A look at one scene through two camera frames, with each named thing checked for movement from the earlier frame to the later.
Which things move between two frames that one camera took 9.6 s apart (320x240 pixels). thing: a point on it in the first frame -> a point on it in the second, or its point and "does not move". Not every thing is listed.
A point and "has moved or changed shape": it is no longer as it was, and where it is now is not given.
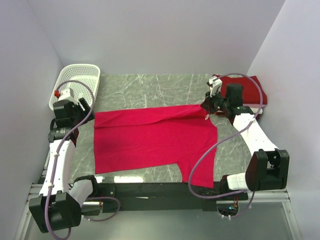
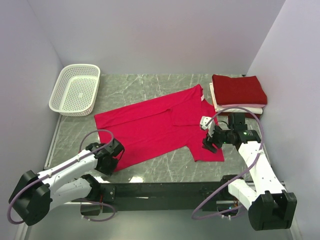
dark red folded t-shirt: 253,92 does not move
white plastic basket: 89,74 does not move
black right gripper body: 216,103 -> 219,137
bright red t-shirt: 128,139 has moved or changed shape
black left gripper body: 79,116 -> 108,169
